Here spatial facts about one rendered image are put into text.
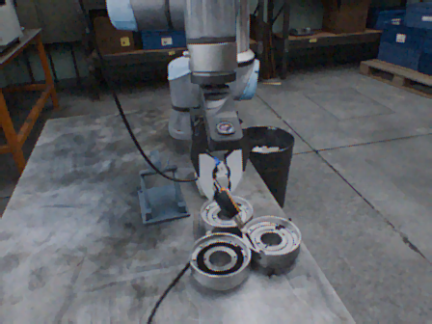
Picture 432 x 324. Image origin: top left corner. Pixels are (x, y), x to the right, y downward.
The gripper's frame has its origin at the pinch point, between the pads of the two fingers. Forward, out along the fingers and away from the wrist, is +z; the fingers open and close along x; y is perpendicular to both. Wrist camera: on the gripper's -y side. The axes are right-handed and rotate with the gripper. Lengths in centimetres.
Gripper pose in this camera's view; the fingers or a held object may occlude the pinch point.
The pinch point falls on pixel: (222, 194)
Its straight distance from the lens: 60.7
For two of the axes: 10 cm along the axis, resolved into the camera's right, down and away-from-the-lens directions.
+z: 0.5, 9.3, 3.7
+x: -9.8, 1.2, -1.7
